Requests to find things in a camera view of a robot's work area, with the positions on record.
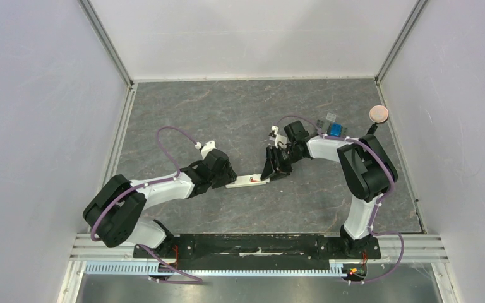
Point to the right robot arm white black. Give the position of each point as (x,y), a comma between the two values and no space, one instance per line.
(367,170)

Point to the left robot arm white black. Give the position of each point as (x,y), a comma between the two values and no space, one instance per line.
(114,213)

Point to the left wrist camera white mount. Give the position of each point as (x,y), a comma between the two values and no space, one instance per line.
(205,148)

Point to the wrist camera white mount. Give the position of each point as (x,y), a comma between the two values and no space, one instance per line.
(277,139)
(205,148)

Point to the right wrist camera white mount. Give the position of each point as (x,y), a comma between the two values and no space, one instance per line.
(277,139)

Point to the blue lego brick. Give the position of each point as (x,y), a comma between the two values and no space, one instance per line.
(335,130)

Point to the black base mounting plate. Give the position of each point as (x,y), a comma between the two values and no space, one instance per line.
(263,251)

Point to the black stand with pink disc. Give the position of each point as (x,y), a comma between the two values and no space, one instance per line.
(378,114)

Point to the clear plastic block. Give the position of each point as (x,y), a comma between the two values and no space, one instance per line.
(331,117)

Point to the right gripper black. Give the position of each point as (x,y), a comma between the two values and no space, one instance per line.
(278,158)

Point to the grey lego baseplate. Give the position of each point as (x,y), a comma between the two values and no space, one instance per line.
(324,126)

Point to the white remote control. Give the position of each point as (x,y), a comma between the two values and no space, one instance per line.
(243,181)

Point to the white slotted cable duct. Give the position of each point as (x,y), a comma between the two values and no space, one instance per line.
(153,268)

